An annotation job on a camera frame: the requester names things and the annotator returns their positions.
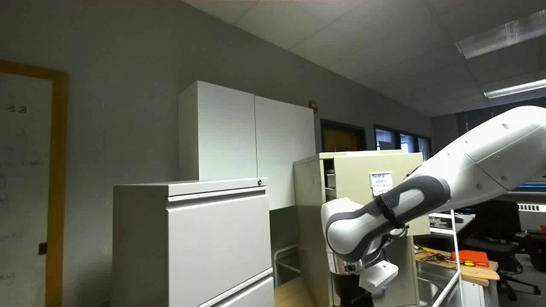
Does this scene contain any grey lateral file cabinet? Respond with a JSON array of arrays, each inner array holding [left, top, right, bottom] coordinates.
[[111, 175, 277, 307]]

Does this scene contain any white slanted pole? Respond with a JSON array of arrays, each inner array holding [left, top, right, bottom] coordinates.
[[431, 207, 465, 307]]

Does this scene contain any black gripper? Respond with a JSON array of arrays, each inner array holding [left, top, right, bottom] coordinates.
[[333, 269, 376, 307]]

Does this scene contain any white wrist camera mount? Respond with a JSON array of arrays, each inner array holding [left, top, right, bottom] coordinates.
[[357, 259, 402, 296]]

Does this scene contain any whiteboard with wooden frame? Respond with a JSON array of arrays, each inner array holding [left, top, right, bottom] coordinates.
[[0, 59, 71, 307]]

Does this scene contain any white drawer label card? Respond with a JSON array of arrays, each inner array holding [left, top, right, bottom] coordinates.
[[369, 168, 396, 197]]

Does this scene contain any black office chair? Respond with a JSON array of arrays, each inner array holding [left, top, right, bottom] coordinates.
[[461, 197, 543, 301]]

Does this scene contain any wide ceiling light panel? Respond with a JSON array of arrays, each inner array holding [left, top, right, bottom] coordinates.
[[454, 6, 546, 61]]

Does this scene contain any dark window row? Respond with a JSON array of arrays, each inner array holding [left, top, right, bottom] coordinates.
[[373, 122, 436, 161]]

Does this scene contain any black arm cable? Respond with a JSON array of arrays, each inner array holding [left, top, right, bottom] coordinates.
[[374, 192, 408, 230]]

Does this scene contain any narrow ceiling light strip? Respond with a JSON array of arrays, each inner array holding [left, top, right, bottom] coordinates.
[[482, 76, 546, 102]]

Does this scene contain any beige file cabinet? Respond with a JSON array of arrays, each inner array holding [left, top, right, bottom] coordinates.
[[292, 149, 427, 307]]

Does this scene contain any tall white storage cabinet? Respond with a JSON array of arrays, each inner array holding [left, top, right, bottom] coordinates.
[[176, 78, 320, 211]]

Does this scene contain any beige labelled cabinet drawer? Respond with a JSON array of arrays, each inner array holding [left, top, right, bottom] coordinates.
[[323, 149, 432, 238]]

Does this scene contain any wooden workbench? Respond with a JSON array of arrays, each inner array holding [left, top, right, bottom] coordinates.
[[413, 245, 504, 288]]

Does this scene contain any dark wooden door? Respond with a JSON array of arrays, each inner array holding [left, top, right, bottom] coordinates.
[[320, 117, 369, 153]]

